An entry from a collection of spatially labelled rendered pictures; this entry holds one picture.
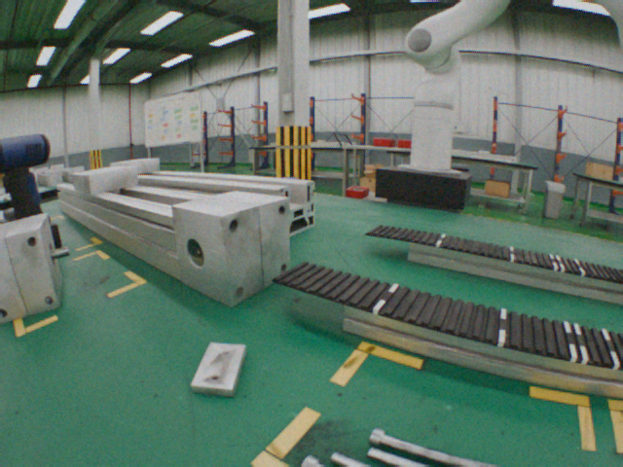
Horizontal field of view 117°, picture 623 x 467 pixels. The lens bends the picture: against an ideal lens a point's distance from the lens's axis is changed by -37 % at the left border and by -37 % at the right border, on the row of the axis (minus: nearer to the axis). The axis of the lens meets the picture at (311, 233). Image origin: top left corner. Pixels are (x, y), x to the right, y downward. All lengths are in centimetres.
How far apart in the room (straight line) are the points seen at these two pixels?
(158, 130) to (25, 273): 638
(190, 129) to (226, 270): 591
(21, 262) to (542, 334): 49
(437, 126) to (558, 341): 71
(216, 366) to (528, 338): 23
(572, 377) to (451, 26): 81
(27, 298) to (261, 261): 28
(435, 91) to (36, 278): 91
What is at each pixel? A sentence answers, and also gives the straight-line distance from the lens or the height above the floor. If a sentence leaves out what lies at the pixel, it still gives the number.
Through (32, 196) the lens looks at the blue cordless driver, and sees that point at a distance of 62.
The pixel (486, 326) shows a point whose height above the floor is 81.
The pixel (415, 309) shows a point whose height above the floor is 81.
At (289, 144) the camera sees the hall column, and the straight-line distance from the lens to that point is 376.
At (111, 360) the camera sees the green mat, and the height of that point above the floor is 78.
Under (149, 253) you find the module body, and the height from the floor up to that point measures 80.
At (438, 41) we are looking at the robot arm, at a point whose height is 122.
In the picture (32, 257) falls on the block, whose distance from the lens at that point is 38.
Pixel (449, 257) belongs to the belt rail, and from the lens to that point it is 42.
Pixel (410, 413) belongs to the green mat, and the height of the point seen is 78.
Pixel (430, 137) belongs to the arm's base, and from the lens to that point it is 86.
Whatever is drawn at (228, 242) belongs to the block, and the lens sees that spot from 29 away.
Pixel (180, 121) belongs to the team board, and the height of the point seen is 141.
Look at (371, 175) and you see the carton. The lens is 559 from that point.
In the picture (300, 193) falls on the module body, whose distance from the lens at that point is 54.
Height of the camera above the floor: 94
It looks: 18 degrees down
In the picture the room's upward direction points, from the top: straight up
